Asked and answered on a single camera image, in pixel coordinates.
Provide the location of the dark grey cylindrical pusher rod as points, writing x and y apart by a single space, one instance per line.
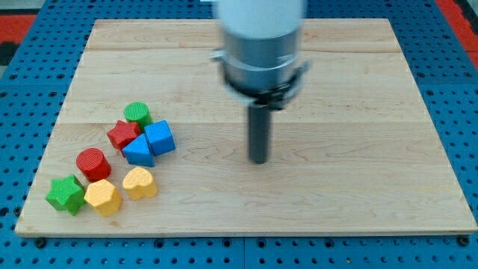
259 122

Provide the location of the black pusher mount bracket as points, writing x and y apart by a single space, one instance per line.
274 97

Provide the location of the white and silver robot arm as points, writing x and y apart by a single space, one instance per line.
258 61

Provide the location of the blue triangle block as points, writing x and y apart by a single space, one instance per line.
139 153

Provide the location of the red star block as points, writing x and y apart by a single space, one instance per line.
122 134

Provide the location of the green star block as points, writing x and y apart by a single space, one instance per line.
66 194

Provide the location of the blue cube block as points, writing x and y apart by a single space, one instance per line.
160 138

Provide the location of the green cylinder block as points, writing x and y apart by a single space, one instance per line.
138 112

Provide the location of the yellow heart block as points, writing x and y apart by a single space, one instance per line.
139 183

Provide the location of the red cylinder block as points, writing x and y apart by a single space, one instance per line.
93 164

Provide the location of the yellow hexagon block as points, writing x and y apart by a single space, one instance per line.
103 197

